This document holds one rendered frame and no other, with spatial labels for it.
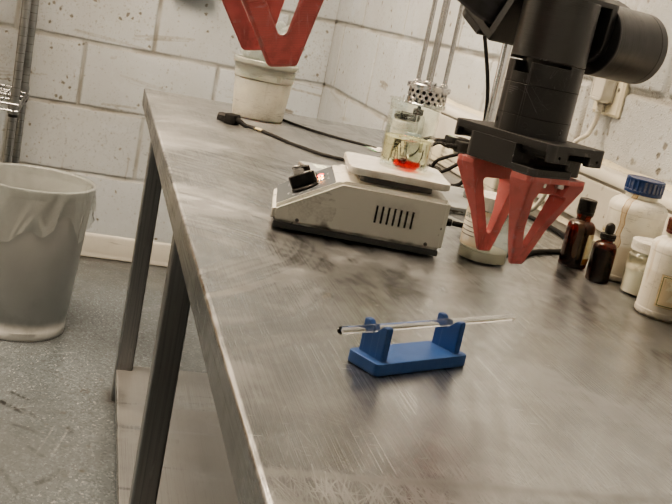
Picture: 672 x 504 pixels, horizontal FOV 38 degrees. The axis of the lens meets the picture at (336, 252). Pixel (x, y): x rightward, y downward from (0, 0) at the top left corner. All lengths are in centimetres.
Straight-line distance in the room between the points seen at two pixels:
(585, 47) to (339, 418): 33
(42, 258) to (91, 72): 101
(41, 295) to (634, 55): 210
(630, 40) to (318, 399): 36
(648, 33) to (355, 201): 43
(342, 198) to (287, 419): 52
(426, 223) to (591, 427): 45
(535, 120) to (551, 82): 3
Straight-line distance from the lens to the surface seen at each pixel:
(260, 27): 47
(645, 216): 124
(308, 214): 110
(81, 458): 216
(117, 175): 353
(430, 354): 76
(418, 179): 111
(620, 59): 79
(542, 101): 74
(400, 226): 111
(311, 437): 60
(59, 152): 352
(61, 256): 267
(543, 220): 77
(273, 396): 65
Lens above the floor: 100
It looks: 13 degrees down
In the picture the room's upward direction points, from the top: 12 degrees clockwise
